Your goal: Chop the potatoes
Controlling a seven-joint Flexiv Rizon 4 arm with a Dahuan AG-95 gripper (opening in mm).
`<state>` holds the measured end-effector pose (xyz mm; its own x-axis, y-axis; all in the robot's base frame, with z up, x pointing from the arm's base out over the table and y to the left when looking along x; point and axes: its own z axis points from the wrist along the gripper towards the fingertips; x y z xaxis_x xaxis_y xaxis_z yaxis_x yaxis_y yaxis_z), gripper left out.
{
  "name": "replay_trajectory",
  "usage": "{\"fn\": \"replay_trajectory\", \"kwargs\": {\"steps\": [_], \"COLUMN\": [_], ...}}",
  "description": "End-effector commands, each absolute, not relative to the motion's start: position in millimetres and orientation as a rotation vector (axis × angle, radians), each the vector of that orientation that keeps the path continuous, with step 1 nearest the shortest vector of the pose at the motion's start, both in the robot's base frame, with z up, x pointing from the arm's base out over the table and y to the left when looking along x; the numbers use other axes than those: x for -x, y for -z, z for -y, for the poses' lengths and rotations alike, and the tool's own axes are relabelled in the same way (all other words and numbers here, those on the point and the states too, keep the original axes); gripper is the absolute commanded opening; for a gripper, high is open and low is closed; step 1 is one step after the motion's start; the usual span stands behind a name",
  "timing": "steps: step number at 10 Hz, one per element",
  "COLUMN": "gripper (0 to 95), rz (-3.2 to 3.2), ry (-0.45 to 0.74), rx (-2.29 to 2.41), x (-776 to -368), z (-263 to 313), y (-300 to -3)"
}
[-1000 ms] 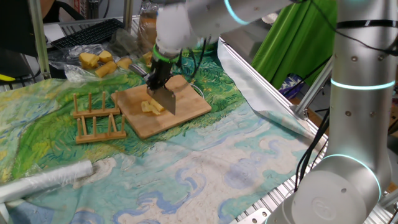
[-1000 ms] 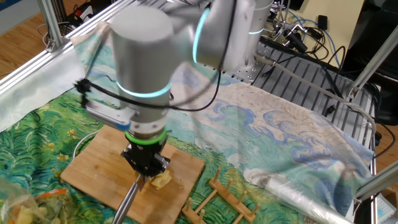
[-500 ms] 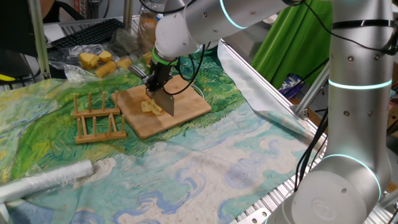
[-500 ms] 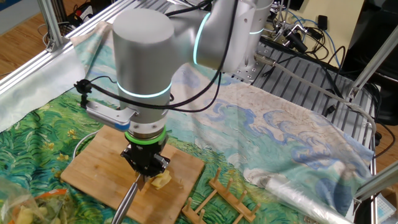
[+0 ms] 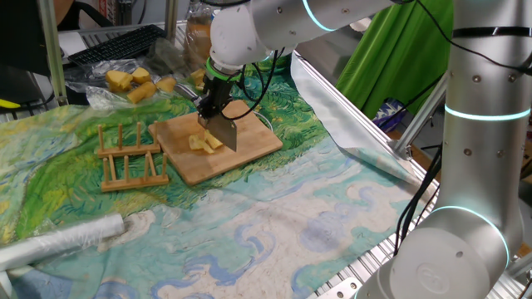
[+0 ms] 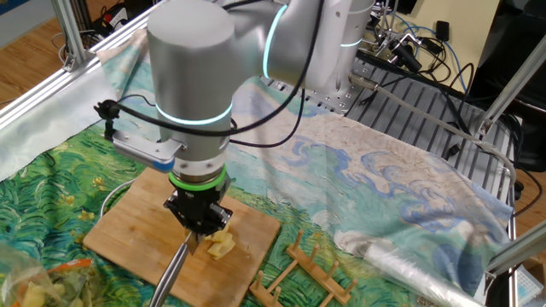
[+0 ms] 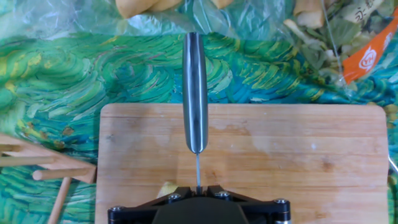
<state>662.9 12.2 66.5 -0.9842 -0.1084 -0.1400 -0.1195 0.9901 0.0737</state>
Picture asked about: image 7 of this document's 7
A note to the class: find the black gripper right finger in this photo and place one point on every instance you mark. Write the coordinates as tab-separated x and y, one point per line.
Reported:
270	213

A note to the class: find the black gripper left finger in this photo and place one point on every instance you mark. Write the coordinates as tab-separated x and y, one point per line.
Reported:
130	214

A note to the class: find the steel cleaver knife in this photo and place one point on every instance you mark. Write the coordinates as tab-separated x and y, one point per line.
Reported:
195	93

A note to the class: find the bamboo cutting board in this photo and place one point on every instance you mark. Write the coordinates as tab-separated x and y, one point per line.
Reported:
295	149

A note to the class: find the wooden peg rack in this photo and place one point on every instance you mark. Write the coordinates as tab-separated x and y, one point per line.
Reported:
56	166

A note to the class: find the painted landscape tablecloth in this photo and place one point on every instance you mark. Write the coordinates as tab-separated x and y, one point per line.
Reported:
62	77

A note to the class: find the plastic bag with orange label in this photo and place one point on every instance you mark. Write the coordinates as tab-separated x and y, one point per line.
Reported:
342	37

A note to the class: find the small yellow potato scrap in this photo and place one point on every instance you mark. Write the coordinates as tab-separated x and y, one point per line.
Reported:
311	15

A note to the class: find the clear plastic bag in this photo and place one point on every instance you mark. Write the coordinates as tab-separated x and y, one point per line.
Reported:
77	15

